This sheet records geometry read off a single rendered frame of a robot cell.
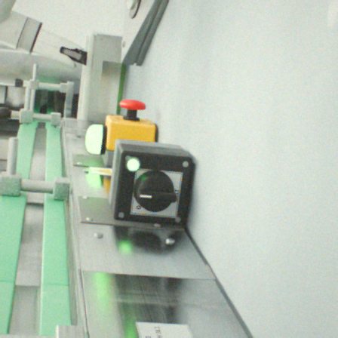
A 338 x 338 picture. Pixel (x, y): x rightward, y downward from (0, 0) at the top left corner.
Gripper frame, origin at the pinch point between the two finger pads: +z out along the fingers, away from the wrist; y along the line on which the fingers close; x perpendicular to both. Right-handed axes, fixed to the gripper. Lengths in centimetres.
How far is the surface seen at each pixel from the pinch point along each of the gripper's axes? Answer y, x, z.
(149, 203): 86, -9, 3
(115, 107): 6.0, -7.2, 5.5
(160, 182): 86, -7, 3
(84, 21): -350, 13, 8
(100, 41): 6.5, 4.5, -2.5
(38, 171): 53, -17, -8
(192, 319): 110, -13, 4
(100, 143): 54, -9, -1
